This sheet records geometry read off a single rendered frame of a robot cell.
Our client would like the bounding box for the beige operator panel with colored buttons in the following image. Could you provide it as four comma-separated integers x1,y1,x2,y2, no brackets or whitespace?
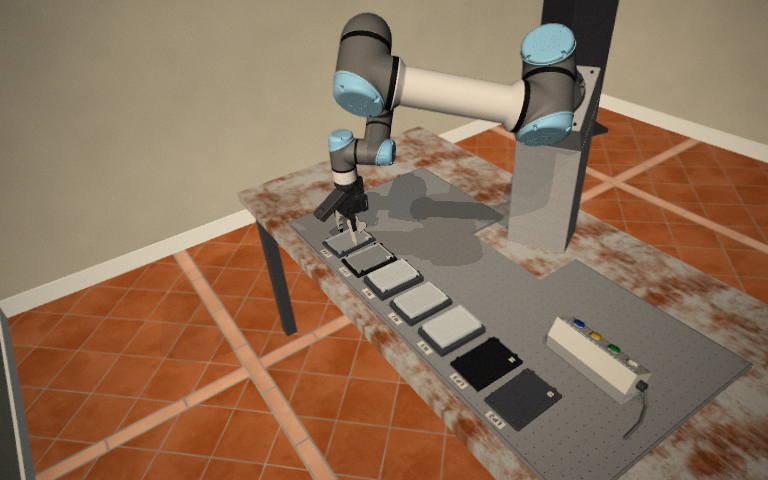
546,317,652,424

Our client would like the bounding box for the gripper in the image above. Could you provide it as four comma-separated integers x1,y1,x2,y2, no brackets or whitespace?
334,175,369,246

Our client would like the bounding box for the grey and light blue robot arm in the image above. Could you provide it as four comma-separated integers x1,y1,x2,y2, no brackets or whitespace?
328,13,585,185

